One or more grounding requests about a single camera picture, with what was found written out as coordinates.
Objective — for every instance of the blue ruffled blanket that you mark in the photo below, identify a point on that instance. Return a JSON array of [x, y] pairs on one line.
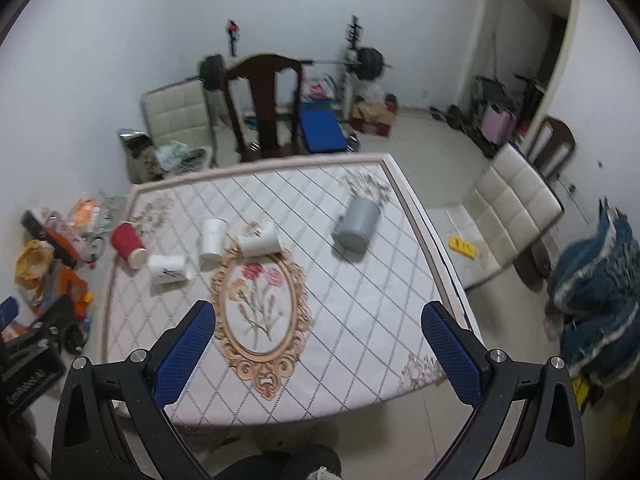
[[595, 286]]

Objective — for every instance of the barbell with black plates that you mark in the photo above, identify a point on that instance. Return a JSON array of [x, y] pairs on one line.
[[368, 64]]

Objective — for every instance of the dark wooden chair right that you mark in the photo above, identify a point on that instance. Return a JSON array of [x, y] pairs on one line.
[[552, 147]]

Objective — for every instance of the floral patterned tablecloth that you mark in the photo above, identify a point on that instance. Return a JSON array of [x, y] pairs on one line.
[[314, 330]]

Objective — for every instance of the white paper cup lying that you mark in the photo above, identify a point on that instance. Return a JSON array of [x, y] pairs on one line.
[[169, 269], [257, 240]]

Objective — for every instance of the red white plastic bag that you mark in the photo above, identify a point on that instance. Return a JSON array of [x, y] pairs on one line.
[[318, 88]]

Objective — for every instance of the yellow plastic bag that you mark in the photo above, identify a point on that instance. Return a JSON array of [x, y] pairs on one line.
[[30, 269]]

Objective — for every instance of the grey plastic mug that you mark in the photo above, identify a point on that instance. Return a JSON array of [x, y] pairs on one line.
[[354, 229]]

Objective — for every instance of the yellow package on floor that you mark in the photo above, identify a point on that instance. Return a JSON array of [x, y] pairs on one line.
[[581, 388]]

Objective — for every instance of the orange cardboard box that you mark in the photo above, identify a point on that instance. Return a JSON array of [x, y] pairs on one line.
[[62, 280]]

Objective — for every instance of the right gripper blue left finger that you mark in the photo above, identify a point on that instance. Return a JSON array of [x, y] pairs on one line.
[[177, 352]]

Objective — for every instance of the silver patterned gift bag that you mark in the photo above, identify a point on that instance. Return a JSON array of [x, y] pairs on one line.
[[142, 161]]

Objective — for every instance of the cardboard box red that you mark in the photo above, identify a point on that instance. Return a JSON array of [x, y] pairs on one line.
[[374, 118]]

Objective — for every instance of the white paper cup lying right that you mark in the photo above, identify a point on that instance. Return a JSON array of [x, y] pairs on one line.
[[257, 240]]

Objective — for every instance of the orange snack packet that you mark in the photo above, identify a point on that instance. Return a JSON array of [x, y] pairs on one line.
[[82, 218]]

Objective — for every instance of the dark wooden chair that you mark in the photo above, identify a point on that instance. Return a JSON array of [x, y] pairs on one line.
[[552, 147], [268, 144]]

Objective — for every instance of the white padded chair left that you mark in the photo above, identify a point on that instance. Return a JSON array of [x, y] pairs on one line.
[[179, 112]]

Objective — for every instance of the yellow flat box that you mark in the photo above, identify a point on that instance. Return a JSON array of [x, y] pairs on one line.
[[462, 247]]

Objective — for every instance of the white paper cup lying left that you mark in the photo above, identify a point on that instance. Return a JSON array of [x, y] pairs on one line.
[[169, 269]]

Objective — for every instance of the white padded chair right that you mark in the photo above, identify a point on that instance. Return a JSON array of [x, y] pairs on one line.
[[509, 208]]

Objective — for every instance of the black long box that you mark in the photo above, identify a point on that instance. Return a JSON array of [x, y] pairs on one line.
[[63, 250]]

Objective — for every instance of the red paper cup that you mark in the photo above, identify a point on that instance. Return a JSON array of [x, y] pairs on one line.
[[128, 245]]

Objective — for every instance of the pink suitcase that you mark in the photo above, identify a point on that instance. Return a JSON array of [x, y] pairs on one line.
[[497, 123]]

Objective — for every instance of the white padded chair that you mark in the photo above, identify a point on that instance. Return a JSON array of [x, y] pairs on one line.
[[509, 208], [179, 112]]

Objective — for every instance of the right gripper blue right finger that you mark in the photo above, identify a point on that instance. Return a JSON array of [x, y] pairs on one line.
[[460, 354]]

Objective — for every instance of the white paper cup upside down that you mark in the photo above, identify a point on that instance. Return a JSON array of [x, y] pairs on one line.
[[213, 239]]

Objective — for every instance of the blue weight bench pad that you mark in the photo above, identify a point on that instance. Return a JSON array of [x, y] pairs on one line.
[[321, 130]]

